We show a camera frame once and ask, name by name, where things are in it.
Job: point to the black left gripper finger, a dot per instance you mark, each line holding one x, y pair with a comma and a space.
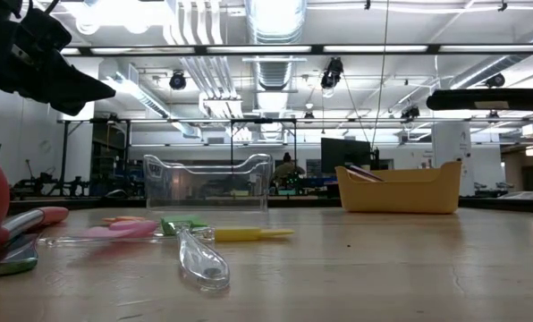
75, 108
70, 87

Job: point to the metal spoon green inside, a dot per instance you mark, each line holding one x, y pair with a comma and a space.
11, 264

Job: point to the iridescent purple spoon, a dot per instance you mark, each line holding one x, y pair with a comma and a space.
356, 175

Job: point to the iridescent purple cutlery piece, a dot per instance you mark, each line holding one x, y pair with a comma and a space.
369, 173

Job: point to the black ceiling spotlight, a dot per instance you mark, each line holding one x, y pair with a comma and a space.
495, 80
410, 112
177, 81
331, 73

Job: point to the clear plastic bin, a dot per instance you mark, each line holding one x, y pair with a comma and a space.
168, 188

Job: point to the person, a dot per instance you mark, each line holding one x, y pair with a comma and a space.
286, 172

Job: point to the black computer monitor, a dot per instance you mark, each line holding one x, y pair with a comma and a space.
344, 154

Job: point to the yellow plastic bin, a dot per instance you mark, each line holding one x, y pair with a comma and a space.
405, 188

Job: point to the white square pillar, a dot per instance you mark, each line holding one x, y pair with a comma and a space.
450, 147

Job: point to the grey flat tray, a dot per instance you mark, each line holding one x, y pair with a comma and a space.
528, 195

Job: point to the black overhead frame bar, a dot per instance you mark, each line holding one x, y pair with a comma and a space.
199, 49

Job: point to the black background rack frame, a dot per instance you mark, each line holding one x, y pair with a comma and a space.
262, 120

